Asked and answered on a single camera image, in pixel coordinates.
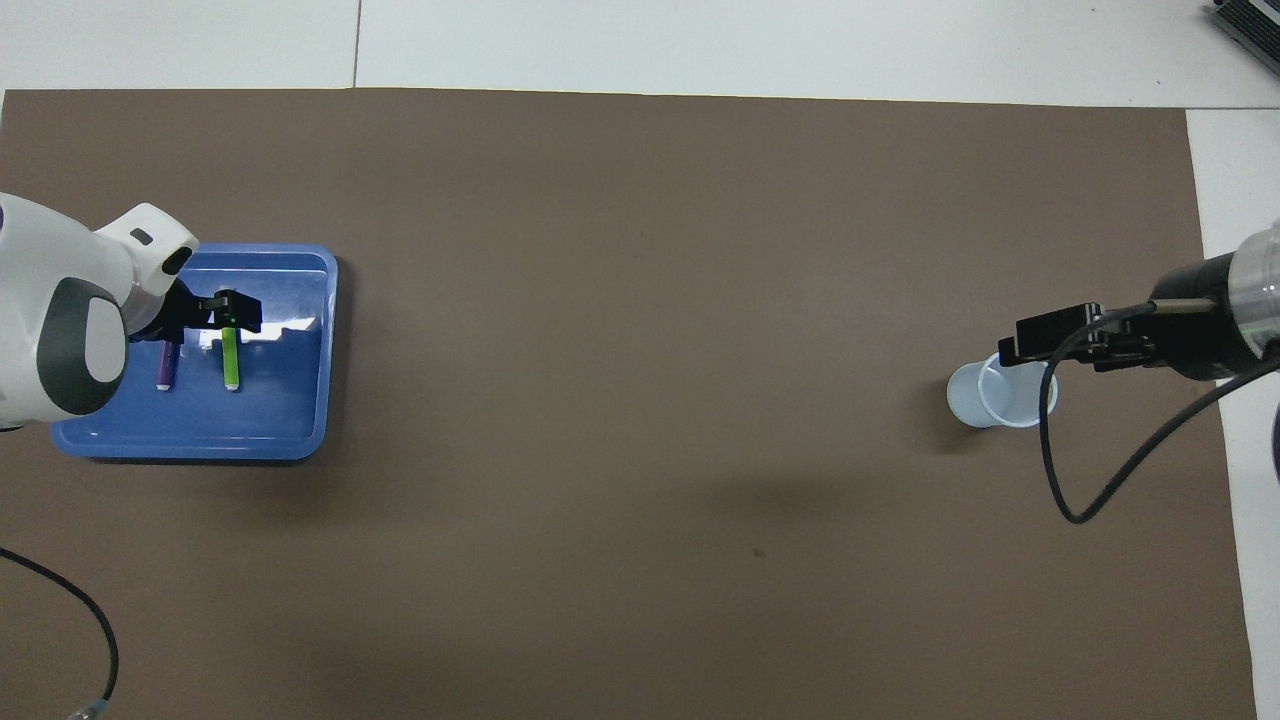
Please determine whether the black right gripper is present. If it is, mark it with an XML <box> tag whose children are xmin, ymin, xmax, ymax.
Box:
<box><xmin>998</xmin><ymin>252</ymin><xmax>1263</xmax><ymax>381</ymax></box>

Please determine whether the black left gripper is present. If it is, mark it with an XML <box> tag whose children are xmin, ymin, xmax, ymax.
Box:
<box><xmin>125</xmin><ymin>280</ymin><xmax>263</xmax><ymax>346</ymax></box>

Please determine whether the blue plastic tray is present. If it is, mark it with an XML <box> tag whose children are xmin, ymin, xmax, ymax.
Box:
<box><xmin>50</xmin><ymin>243</ymin><xmax>339</xmax><ymax>462</ymax></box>

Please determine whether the translucent plastic cup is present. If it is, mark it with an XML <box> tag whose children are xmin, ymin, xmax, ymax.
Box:
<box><xmin>946</xmin><ymin>350</ymin><xmax>1059</xmax><ymax>431</ymax></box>

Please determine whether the grey ribbed device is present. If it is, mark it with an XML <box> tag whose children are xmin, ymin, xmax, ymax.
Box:
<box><xmin>1205</xmin><ymin>0</ymin><xmax>1280</xmax><ymax>61</ymax></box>

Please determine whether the brown paper table mat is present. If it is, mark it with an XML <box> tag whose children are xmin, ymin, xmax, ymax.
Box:
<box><xmin>0</xmin><ymin>88</ymin><xmax>1258</xmax><ymax>720</ymax></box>

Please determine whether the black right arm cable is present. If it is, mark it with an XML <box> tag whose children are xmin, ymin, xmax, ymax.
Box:
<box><xmin>1038</xmin><ymin>298</ymin><xmax>1280</xmax><ymax>525</ymax></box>

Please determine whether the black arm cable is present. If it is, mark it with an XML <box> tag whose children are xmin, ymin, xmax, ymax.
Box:
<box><xmin>0</xmin><ymin>547</ymin><xmax>121</xmax><ymax>720</ymax></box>
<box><xmin>1038</xmin><ymin>298</ymin><xmax>1280</xmax><ymax>525</ymax></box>

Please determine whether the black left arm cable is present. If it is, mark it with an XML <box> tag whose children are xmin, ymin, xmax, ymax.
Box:
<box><xmin>0</xmin><ymin>547</ymin><xmax>121</xmax><ymax>720</ymax></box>

